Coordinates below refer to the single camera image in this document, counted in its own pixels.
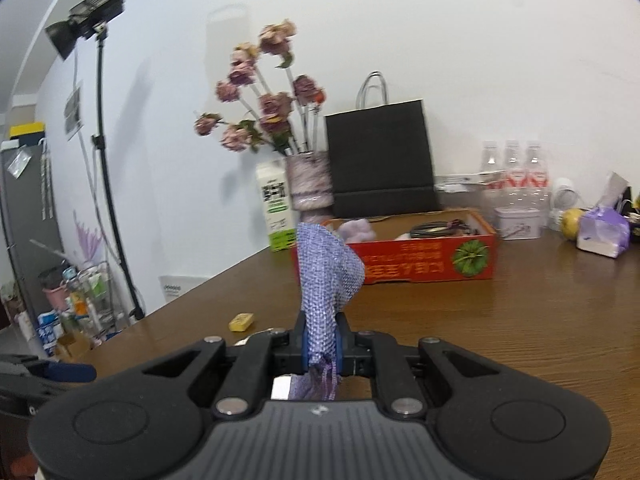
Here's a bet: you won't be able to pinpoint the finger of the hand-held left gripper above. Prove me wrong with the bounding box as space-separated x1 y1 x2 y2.
45 361 97 384

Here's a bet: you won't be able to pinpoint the colourful snack bag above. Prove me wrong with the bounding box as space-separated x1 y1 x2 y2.
622 187 640 246

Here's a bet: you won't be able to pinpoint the small white fan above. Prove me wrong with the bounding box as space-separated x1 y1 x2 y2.
547 177 581 232

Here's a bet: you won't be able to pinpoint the red cardboard box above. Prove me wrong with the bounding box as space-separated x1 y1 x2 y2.
291 208 498 286

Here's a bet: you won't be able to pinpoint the mottled purple vase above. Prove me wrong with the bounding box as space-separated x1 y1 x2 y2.
285 151 335 212

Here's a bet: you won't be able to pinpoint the black studio light stand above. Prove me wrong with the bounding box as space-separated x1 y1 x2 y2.
45 0 147 321

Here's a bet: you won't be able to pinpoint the black hair band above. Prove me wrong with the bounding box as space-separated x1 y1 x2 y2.
410 223 458 241

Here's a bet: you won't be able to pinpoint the light purple fluffy cloth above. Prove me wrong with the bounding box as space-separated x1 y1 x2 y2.
336 218 377 244

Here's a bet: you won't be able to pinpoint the black paper bag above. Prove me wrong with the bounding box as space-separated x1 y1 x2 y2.
325 71 442 219

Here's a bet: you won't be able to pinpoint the yellow box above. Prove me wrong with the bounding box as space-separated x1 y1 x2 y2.
9 122 47 142

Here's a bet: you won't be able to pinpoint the grey cabinet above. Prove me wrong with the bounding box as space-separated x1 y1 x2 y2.
0 145 66 331

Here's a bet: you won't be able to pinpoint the flat white box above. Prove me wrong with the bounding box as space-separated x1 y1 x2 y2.
434 172 501 194

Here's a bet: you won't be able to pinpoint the purple tissue pack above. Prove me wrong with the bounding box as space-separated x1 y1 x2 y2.
576 206 631 260

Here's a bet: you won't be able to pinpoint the blue white packets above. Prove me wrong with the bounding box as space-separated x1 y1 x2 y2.
37 311 65 357

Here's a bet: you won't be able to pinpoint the white tin box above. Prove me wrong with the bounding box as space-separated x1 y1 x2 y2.
494 205 543 241

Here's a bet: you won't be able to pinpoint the pink bucket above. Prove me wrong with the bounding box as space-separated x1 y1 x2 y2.
41 280 71 312

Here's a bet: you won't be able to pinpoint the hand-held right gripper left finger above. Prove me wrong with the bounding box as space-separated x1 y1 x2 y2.
142 312 307 418

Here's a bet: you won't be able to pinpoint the purple knitted cloth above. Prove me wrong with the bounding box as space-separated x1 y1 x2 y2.
289 222 365 402

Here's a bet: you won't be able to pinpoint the clear water bottle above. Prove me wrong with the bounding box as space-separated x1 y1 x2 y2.
522 141 550 196
479 141 503 192
501 140 524 192

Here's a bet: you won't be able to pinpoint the dried rose bouquet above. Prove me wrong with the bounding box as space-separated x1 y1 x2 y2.
194 19 327 156

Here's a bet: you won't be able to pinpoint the white green milk carton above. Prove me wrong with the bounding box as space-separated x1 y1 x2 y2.
255 159 297 253

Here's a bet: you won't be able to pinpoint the wall poster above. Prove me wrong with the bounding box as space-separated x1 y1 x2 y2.
64 86 84 136

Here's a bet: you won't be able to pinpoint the wire storage rack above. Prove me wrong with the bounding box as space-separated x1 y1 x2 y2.
62 260 128 341

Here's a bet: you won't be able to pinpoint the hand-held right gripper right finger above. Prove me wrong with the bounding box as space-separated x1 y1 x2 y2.
336 312 501 418

